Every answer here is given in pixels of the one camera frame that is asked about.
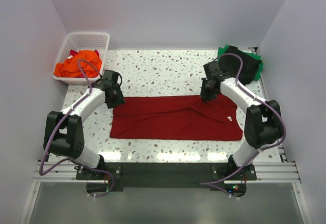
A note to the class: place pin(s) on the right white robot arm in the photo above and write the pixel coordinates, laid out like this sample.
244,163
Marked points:
263,125

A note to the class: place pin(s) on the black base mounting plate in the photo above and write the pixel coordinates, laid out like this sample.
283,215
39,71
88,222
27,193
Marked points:
151,175

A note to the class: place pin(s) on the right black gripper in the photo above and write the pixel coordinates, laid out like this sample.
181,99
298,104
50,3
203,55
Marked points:
207,94

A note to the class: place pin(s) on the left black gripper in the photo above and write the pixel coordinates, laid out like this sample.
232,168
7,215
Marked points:
117,100

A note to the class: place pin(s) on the dark red t-shirt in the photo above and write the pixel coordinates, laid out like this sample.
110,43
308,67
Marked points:
176,118

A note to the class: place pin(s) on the folded black t-shirt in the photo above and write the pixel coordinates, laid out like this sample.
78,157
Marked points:
247,66

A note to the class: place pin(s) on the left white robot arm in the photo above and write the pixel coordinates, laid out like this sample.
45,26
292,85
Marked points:
64,134

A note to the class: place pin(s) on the orange t-shirt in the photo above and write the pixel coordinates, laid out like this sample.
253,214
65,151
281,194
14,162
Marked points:
70,67

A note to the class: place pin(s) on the folded green t-shirt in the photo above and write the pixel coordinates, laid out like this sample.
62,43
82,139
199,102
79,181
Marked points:
258,71

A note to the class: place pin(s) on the aluminium extrusion rail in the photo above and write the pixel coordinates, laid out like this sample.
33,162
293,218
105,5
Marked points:
266,172

